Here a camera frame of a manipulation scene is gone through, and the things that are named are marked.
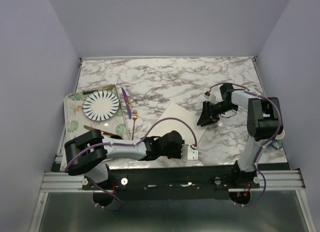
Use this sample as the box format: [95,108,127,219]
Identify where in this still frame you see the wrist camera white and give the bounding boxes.
[181,144,199,160]
[204,91,217,104]

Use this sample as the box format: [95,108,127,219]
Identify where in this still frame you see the aluminium frame rail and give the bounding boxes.
[40,170,306,193]

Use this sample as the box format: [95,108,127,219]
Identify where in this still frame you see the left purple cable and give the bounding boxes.
[64,117,198,211]

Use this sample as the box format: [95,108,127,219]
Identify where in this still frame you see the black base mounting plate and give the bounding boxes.
[83,165,260,200]

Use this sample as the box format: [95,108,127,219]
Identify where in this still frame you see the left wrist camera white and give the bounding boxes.
[181,144,199,160]

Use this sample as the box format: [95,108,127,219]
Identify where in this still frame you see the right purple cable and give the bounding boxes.
[204,83,282,208]

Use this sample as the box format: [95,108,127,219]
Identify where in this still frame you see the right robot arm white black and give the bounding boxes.
[197,83,284,188]

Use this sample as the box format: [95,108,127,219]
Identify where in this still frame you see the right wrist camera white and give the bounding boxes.
[204,91,217,104]

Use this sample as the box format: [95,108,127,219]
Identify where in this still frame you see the copper spoon on tray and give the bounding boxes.
[83,125,113,136]

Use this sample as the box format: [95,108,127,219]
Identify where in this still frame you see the purple cable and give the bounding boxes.
[204,83,282,208]
[64,117,198,211]

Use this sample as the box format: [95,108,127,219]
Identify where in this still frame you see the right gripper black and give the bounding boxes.
[196,101,237,127]

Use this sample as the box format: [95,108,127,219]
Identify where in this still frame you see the blue grey mug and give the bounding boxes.
[267,130,285,150]

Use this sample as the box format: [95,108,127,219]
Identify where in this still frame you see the leaf pattern serving tray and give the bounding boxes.
[63,84,130,142]

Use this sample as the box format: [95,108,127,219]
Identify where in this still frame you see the iridescent purple utensil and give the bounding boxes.
[121,88,132,119]

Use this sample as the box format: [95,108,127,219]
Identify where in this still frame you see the white cloth napkin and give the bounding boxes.
[148,102,207,145]

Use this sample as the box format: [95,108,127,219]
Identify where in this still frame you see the rose gold fork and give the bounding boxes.
[131,109,138,140]

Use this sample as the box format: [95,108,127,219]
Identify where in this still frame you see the white plate blue stripes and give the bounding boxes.
[82,90,120,122]

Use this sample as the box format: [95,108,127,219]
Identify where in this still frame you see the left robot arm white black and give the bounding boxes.
[64,129,185,189]

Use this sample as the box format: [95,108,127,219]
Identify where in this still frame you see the green chopsticks on tray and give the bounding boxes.
[82,84,115,95]

